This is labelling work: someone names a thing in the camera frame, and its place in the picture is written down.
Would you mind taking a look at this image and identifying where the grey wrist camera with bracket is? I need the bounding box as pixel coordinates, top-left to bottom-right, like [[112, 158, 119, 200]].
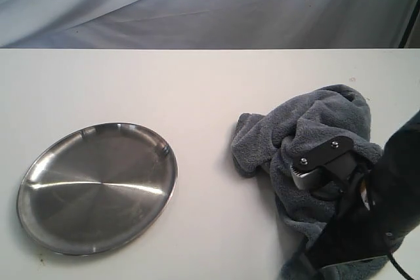
[[291, 136, 358, 191]]

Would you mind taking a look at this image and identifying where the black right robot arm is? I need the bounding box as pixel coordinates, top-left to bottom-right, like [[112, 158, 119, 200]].
[[291, 114, 419, 279]]

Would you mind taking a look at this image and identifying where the grey fleece towel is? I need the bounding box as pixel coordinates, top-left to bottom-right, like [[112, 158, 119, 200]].
[[230, 83, 404, 280]]

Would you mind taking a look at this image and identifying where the white backdrop sheet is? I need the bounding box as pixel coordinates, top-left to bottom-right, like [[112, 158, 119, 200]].
[[1, 0, 415, 49]]

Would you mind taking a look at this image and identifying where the black stand leg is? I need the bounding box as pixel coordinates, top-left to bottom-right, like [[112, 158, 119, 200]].
[[398, 0, 419, 49]]

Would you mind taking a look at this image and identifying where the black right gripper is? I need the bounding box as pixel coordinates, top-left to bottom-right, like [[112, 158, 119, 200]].
[[299, 170, 387, 275]]

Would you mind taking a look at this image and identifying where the round stainless steel plate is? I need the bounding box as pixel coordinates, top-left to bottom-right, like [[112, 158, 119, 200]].
[[16, 123, 178, 256]]

